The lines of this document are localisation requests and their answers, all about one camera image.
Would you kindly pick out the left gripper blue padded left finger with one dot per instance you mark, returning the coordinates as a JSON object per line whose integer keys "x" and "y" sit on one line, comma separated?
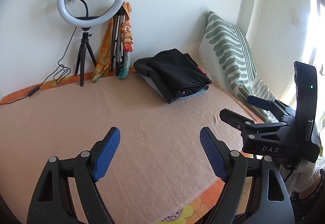
{"x": 103, "y": 152}

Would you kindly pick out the black mini tripod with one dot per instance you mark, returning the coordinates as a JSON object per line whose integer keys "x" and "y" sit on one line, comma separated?
{"x": 81, "y": 58}

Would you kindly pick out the green striped white pillow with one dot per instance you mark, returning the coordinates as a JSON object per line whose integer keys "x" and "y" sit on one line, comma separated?
{"x": 227, "y": 58}

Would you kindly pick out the orange patterned scarf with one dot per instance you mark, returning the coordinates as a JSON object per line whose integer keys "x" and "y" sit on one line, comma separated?
{"x": 103, "y": 67}

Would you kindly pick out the pink bed blanket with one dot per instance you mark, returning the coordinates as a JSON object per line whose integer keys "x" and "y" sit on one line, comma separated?
{"x": 122, "y": 137}

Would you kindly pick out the folded dark clothes stack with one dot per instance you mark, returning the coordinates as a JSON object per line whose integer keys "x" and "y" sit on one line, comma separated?
{"x": 173, "y": 75}

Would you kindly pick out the folded grey tripod stand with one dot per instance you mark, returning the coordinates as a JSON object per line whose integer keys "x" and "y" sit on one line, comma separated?
{"x": 117, "y": 50}

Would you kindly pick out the teal tassel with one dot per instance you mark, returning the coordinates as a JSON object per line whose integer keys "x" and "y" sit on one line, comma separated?
{"x": 125, "y": 69}

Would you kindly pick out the blue sleeved forearm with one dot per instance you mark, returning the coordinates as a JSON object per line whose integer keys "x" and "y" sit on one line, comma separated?
{"x": 311, "y": 208}

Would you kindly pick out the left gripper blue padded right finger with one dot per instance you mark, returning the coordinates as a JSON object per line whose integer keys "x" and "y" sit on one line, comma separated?
{"x": 217, "y": 153}

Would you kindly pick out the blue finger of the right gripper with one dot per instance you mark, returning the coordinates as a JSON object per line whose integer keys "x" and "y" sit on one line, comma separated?
{"x": 263, "y": 104}

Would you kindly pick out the white gloved hand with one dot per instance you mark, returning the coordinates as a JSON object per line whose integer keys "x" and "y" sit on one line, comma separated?
{"x": 305, "y": 175}

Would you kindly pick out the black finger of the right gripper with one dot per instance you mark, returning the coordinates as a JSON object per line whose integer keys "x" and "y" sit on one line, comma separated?
{"x": 235, "y": 120}

